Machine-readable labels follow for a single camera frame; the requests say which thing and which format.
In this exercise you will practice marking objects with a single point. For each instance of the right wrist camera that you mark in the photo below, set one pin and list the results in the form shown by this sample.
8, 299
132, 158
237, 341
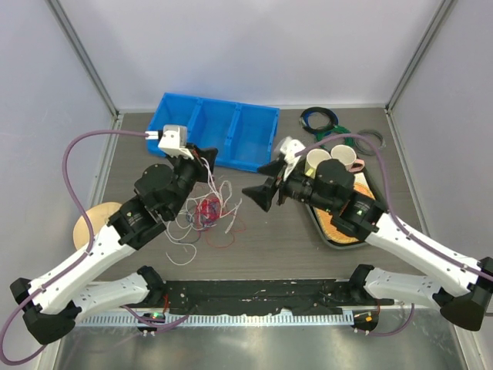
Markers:
288, 149

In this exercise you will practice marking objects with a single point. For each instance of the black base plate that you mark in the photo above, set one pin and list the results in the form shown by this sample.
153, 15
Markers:
263, 297

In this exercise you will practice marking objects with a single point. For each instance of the blue three-compartment bin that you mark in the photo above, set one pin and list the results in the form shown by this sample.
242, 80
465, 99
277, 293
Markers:
242, 133

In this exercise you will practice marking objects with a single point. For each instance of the orange woven basket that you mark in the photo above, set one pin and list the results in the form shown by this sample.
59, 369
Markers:
330, 231

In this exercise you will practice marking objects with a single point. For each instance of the pink mug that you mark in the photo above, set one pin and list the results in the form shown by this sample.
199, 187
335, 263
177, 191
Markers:
348, 157

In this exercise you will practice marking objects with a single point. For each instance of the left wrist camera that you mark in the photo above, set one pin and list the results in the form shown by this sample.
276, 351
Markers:
171, 140

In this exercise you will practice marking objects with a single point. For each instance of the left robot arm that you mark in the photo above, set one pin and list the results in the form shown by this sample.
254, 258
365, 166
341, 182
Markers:
63, 297

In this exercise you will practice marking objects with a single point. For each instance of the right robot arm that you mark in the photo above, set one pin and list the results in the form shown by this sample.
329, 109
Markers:
458, 286

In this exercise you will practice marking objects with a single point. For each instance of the slotted cable duct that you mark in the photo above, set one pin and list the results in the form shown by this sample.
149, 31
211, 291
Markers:
284, 318

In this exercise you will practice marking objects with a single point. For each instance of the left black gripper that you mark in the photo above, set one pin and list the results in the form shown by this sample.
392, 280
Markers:
209, 154

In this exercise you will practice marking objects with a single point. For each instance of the black tray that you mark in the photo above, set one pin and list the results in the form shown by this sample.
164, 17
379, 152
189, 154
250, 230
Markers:
365, 174

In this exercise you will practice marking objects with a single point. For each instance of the yellow mug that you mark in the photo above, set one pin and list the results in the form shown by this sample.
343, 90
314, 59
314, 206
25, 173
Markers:
313, 159

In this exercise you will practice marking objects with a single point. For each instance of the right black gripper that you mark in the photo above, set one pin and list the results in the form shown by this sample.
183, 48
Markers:
263, 194

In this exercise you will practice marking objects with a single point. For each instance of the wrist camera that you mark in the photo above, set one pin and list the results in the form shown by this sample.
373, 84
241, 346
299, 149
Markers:
288, 149
171, 140

